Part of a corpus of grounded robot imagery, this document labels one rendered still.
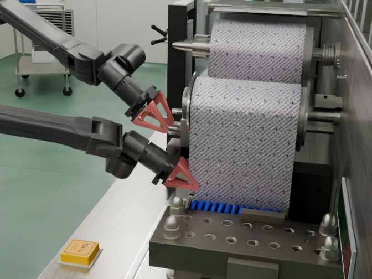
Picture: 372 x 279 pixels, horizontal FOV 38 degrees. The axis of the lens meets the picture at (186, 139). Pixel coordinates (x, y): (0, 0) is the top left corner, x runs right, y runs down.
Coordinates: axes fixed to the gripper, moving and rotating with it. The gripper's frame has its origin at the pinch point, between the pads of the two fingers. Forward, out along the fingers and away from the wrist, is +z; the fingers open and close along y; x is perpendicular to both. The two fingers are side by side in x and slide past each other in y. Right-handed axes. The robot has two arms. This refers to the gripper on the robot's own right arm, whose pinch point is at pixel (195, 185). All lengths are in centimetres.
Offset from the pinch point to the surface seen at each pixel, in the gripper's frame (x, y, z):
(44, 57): -190, -429, -181
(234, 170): 9.0, 0.3, 5.1
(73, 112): -184, -349, -107
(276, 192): 10.1, 0.2, 15.7
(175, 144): 2.5, -7.5, -9.2
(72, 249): -25.9, 11.4, -15.6
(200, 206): -1.9, 3.5, 3.3
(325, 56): 36.9, -28.5, 10.0
